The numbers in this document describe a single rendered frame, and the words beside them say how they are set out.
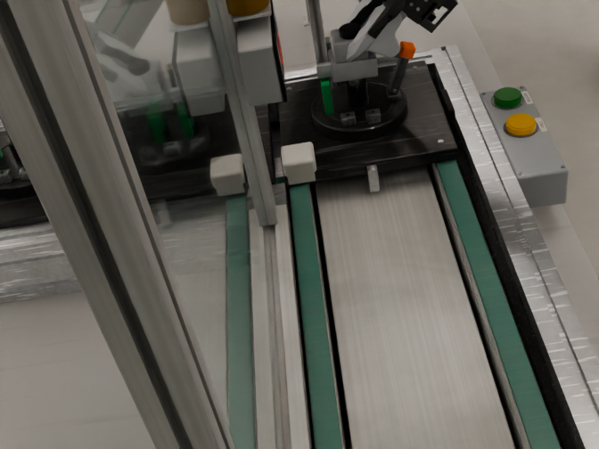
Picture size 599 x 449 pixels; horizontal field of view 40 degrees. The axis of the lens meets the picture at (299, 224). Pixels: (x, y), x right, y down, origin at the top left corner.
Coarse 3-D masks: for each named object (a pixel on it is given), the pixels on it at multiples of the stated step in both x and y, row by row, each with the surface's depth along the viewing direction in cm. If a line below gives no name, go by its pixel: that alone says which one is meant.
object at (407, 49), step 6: (402, 42) 114; (408, 42) 114; (402, 48) 113; (408, 48) 113; (414, 48) 113; (402, 54) 114; (408, 54) 114; (402, 60) 115; (408, 60) 115; (396, 66) 116; (402, 66) 115; (396, 72) 116; (402, 72) 116; (396, 78) 117; (402, 78) 117; (390, 84) 118; (396, 84) 117; (390, 90) 118; (396, 90) 118
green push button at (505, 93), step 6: (498, 90) 120; (504, 90) 119; (510, 90) 119; (516, 90) 119; (498, 96) 118; (504, 96) 118; (510, 96) 118; (516, 96) 118; (498, 102) 118; (504, 102) 118; (510, 102) 117; (516, 102) 118
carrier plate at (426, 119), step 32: (416, 64) 129; (288, 96) 127; (416, 96) 122; (288, 128) 121; (416, 128) 116; (448, 128) 115; (320, 160) 114; (352, 160) 113; (384, 160) 112; (416, 160) 112
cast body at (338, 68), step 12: (348, 24) 112; (336, 36) 112; (348, 36) 111; (336, 48) 111; (336, 60) 112; (360, 60) 113; (372, 60) 113; (324, 72) 115; (336, 72) 114; (348, 72) 114; (360, 72) 114; (372, 72) 114
